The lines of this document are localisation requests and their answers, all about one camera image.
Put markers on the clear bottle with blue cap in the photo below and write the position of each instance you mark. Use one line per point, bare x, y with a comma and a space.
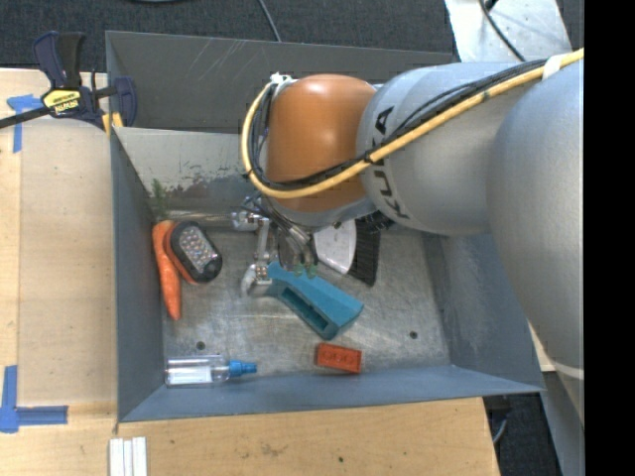
198, 371

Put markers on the red flat block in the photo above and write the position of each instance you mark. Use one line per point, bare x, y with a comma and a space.
338, 358

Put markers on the black and orange work light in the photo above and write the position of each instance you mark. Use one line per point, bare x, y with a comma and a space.
198, 253

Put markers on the grey metal bin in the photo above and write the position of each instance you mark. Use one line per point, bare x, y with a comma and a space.
278, 325

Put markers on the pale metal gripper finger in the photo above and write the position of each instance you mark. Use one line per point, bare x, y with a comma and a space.
265, 275
248, 279

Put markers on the pale wood board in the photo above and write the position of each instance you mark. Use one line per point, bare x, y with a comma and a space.
64, 266

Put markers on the orange toy carrot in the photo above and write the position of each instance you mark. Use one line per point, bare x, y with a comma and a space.
170, 280

